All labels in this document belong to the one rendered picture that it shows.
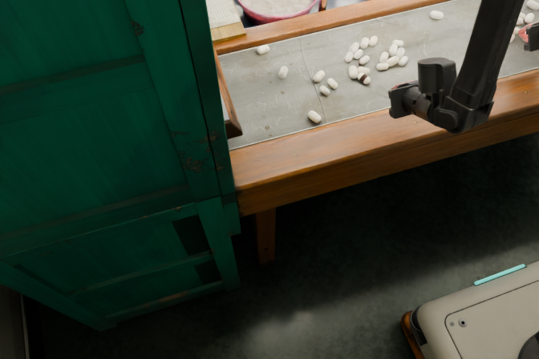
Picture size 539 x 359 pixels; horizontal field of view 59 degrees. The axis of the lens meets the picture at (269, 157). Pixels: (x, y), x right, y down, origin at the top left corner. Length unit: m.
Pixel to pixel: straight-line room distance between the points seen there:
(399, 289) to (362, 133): 0.83
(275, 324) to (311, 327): 0.13
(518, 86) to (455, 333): 0.73
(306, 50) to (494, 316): 0.97
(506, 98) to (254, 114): 0.65
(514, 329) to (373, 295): 0.48
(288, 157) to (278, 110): 0.15
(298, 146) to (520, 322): 0.90
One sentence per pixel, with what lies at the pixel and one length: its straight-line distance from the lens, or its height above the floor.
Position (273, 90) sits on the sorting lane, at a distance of 1.28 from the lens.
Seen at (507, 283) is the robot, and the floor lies 0.28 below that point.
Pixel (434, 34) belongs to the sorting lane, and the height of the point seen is 0.74.
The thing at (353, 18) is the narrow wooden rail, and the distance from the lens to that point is 1.43.
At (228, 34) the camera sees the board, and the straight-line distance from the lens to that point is 1.35.
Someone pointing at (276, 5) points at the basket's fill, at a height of 0.73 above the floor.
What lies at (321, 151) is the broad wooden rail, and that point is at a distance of 1.15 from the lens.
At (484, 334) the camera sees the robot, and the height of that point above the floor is 0.28.
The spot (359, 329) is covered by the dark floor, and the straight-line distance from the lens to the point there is 1.81.
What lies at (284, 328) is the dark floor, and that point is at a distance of 1.79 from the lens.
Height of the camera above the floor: 1.77
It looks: 62 degrees down
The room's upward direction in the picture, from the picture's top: straight up
